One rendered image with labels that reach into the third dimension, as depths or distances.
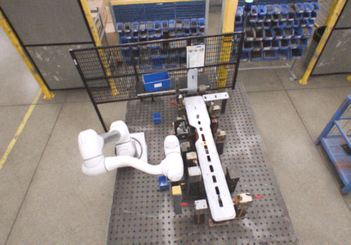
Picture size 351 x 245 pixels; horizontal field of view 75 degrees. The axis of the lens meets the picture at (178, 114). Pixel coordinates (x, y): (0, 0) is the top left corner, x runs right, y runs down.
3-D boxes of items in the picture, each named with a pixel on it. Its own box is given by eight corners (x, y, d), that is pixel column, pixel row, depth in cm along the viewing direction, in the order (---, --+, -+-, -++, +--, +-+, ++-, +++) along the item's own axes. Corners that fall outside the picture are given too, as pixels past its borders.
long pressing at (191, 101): (240, 217, 175) (240, 217, 174) (211, 222, 173) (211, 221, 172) (202, 95, 267) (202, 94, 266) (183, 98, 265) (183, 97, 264)
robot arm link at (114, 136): (118, 143, 232) (112, 123, 231) (133, 139, 230) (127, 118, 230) (78, 163, 155) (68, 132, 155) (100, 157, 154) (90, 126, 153)
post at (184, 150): (187, 172, 233) (187, 150, 204) (183, 173, 233) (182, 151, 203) (186, 167, 237) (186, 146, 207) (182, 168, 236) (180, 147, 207)
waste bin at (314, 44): (332, 73, 439) (352, 38, 385) (306, 74, 439) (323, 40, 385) (320, 58, 473) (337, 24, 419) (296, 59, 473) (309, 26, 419)
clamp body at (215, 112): (219, 129, 269) (222, 109, 243) (209, 131, 268) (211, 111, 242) (217, 124, 275) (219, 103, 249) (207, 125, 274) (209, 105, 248)
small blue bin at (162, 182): (170, 188, 222) (168, 184, 216) (159, 190, 222) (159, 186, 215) (168, 178, 230) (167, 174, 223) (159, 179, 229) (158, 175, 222)
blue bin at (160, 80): (171, 87, 272) (170, 79, 263) (145, 92, 268) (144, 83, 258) (167, 79, 283) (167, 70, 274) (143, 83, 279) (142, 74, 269)
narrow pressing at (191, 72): (197, 92, 269) (198, 68, 244) (187, 93, 269) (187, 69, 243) (197, 92, 270) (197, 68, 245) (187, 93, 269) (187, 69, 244)
